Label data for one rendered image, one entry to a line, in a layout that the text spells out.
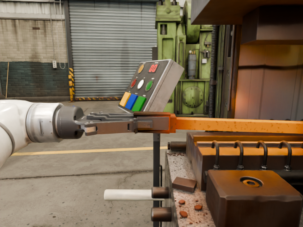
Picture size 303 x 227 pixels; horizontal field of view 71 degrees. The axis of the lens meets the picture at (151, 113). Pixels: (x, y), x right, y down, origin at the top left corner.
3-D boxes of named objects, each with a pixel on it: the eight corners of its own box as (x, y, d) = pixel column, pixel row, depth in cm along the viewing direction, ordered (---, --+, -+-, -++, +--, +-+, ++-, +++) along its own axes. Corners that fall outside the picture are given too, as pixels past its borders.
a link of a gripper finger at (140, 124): (129, 120, 46) (127, 123, 43) (152, 120, 46) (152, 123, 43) (129, 126, 46) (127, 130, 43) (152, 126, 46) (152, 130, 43)
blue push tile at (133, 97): (129, 109, 97) (136, 95, 97) (124, 106, 103) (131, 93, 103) (132, 111, 97) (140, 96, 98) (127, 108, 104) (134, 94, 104)
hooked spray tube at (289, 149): (286, 175, 40) (290, 145, 39) (273, 165, 44) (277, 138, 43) (291, 175, 40) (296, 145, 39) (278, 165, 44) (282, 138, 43)
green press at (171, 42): (152, 118, 518) (152, -11, 461) (147, 109, 638) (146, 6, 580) (236, 116, 544) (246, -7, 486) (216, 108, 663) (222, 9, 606)
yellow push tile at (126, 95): (123, 106, 105) (129, 93, 106) (119, 104, 112) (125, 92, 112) (126, 107, 106) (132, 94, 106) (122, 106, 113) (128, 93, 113)
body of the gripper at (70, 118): (71, 133, 53) (108, 133, 52) (56, 144, 44) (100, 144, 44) (69, 103, 51) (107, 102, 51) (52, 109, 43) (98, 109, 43)
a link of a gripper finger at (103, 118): (88, 114, 47) (85, 115, 45) (137, 114, 46) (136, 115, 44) (89, 131, 48) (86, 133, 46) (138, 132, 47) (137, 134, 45)
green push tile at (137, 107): (137, 113, 88) (145, 97, 88) (131, 110, 94) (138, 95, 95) (140, 115, 89) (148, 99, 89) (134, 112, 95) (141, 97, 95)
